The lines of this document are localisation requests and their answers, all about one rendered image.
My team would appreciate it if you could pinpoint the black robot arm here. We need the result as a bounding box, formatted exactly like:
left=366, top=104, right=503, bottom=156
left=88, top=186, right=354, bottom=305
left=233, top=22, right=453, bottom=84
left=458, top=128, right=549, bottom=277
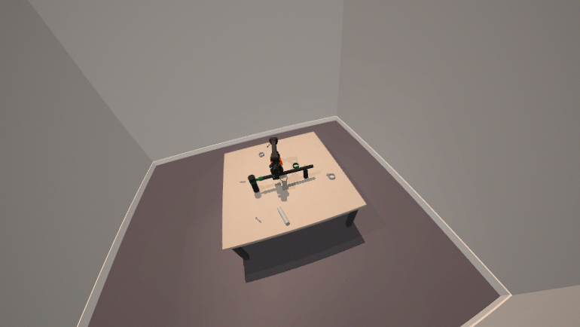
left=269, top=137, right=284, bottom=174

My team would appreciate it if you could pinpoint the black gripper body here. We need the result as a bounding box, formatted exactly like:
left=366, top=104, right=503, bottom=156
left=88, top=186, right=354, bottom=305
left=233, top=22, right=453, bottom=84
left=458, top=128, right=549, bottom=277
left=269, top=164, right=279, bottom=180

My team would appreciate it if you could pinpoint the beige cylinder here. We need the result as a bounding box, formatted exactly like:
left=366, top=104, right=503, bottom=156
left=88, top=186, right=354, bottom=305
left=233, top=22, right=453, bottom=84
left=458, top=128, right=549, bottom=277
left=277, top=206, right=289, bottom=225

